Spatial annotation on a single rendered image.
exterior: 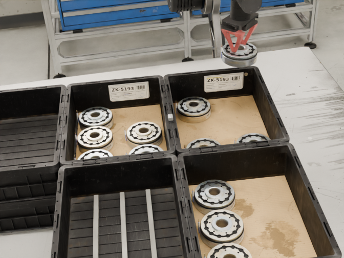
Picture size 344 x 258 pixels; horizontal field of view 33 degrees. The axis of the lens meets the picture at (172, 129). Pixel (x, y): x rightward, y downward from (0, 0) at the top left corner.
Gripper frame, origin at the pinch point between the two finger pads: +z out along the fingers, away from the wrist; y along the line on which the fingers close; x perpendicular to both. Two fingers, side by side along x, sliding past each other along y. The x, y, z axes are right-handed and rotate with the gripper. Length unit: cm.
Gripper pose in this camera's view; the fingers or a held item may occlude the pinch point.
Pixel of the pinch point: (238, 46)
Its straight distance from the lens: 169.1
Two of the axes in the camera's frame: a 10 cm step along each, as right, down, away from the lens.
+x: -8.0, -3.4, 4.9
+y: 6.0, -4.7, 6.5
